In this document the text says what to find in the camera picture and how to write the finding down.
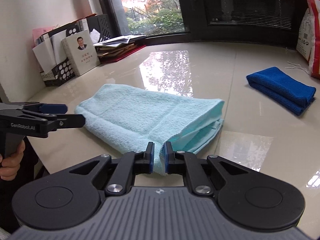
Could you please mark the stack of papers and folders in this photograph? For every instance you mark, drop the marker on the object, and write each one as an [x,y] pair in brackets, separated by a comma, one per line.
[118,48]

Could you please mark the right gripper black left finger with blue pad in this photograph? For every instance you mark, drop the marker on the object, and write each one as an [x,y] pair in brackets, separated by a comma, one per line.
[125,169]

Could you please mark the black perforated file holder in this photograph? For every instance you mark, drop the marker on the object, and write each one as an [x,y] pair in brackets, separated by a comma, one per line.
[55,68]

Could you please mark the red white rice bag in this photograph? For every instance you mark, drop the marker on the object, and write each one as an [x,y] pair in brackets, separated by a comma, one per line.
[308,38]

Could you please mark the folded dark blue towel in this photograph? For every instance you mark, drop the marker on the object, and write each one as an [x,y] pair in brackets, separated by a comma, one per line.
[290,93]

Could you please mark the white book with portrait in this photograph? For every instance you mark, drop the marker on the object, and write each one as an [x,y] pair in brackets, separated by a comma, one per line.
[81,52]

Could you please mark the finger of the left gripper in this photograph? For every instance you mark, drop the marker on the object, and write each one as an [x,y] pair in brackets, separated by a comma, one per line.
[68,121]
[49,108]

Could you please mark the black mesh file rack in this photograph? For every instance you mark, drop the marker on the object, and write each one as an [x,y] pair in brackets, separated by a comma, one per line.
[100,28]

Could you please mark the light blue terry towel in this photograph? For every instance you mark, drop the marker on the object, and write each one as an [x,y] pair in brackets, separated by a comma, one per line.
[127,118]

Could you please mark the person's left hand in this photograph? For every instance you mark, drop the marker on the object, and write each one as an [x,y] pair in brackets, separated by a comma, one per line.
[11,165]

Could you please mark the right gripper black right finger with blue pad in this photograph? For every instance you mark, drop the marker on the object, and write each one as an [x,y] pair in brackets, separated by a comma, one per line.
[189,167]

